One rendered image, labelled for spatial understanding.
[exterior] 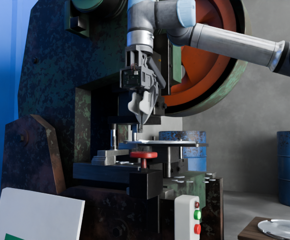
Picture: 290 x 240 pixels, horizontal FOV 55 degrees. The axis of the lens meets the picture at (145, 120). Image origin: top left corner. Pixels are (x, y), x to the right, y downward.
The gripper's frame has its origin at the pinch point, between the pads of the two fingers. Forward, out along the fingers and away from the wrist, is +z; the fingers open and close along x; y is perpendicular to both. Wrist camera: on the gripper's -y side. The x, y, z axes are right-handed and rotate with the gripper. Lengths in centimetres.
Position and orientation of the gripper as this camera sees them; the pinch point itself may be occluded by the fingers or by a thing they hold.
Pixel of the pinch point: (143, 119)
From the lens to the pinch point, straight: 80.0
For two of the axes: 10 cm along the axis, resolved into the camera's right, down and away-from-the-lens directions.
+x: 8.6, -0.3, -5.0
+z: 0.0, 10.0, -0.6
